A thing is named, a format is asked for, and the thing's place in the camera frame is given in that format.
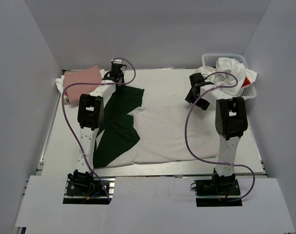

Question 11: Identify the white plastic basket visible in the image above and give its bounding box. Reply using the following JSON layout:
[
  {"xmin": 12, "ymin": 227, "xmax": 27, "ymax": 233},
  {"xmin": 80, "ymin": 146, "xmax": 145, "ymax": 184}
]
[{"xmin": 202, "ymin": 53, "xmax": 257, "ymax": 100}]

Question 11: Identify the white red print t shirt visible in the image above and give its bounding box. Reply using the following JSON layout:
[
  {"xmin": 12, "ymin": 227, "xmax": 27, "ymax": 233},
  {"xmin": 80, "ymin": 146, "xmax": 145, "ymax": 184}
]
[{"xmin": 196, "ymin": 57, "xmax": 257, "ymax": 97}]

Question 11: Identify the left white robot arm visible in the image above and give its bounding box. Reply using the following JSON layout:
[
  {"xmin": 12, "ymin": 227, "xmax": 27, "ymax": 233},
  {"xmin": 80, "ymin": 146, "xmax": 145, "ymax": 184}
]
[{"xmin": 76, "ymin": 58, "xmax": 124, "ymax": 173}]

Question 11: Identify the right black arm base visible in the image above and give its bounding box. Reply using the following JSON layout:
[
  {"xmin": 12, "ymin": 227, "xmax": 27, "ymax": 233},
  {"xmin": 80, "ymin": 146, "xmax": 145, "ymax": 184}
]
[{"xmin": 190, "ymin": 171, "xmax": 242, "ymax": 207}]

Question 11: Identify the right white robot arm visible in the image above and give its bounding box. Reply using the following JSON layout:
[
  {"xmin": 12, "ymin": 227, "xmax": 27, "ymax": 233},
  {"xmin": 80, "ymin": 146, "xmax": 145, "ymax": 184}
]
[{"xmin": 184, "ymin": 72, "xmax": 248, "ymax": 195}]

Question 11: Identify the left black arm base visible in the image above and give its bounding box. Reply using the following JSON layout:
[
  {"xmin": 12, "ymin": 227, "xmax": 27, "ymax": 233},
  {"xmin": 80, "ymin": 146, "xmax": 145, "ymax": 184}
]
[{"xmin": 63, "ymin": 170, "xmax": 114, "ymax": 205}]

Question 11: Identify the white green sleeved t shirt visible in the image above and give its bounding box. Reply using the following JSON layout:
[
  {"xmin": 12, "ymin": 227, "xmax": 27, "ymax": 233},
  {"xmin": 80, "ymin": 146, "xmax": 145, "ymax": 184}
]
[{"xmin": 93, "ymin": 86, "xmax": 218, "ymax": 168}]

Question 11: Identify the folded pink t shirt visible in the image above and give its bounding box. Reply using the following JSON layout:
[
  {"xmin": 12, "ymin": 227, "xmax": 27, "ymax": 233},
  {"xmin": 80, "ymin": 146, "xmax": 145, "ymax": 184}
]
[{"xmin": 64, "ymin": 64, "xmax": 104, "ymax": 103}]

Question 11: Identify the folded white patterned t shirt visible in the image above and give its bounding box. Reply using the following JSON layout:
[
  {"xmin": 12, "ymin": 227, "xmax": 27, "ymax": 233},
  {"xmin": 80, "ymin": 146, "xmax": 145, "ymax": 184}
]
[{"xmin": 55, "ymin": 69, "xmax": 109, "ymax": 105}]

